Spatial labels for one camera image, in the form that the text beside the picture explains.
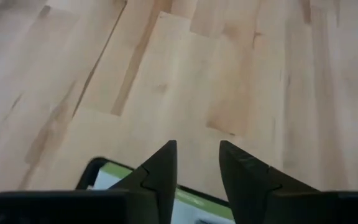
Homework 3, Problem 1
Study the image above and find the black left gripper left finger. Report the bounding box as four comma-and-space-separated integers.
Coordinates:
109, 139, 178, 224

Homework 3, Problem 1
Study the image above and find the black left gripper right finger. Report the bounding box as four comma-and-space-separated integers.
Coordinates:
218, 139, 319, 224

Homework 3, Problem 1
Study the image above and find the white instruction booklet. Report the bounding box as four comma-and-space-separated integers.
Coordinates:
75, 157, 236, 224

